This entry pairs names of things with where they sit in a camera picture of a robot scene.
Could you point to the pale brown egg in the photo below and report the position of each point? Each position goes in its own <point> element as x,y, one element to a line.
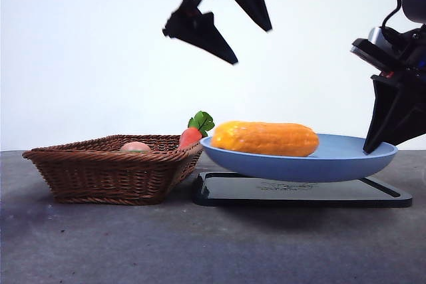
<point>135,146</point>

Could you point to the brown woven wicker basket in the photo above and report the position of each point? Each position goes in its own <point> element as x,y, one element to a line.
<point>110,177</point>

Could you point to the yellow orange corn cob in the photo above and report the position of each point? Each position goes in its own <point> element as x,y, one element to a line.
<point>263,139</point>

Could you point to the orange carrot with green leaves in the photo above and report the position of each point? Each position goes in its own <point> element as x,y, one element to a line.
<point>189,136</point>

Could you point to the black rectangular tray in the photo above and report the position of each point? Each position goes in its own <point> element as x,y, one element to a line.
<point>366,194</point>

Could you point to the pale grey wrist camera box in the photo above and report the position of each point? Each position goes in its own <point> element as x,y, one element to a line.
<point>369,52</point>

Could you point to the blue round plate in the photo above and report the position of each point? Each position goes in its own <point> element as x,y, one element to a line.
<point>299,167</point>

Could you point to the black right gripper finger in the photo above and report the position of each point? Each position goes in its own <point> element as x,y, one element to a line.
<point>396,114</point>

